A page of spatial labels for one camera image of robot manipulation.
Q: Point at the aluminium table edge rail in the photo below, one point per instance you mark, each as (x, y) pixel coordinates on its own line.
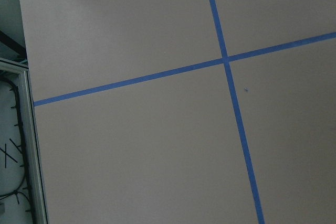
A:
(22, 188)

